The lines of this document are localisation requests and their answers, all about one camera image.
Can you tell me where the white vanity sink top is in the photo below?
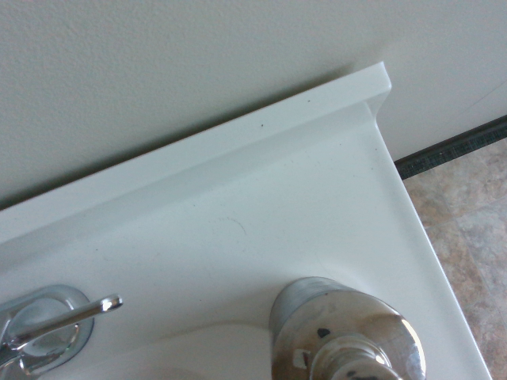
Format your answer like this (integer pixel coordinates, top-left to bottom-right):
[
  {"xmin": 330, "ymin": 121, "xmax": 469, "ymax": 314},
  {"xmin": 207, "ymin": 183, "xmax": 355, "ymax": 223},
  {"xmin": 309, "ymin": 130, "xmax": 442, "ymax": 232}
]
[{"xmin": 0, "ymin": 60, "xmax": 496, "ymax": 380}]

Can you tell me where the chrome sink faucet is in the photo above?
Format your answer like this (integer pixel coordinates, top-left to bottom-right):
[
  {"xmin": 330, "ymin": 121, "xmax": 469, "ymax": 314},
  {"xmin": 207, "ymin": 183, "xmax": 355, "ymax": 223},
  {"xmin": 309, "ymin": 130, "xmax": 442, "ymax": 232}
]
[{"xmin": 0, "ymin": 283, "xmax": 124, "ymax": 377}]

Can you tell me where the dark wall baseboard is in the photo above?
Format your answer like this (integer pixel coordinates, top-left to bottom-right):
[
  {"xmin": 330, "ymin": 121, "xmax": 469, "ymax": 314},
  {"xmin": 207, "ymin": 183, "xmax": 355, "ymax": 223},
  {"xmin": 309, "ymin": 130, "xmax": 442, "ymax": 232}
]
[{"xmin": 395, "ymin": 114, "xmax": 507, "ymax": 180}]

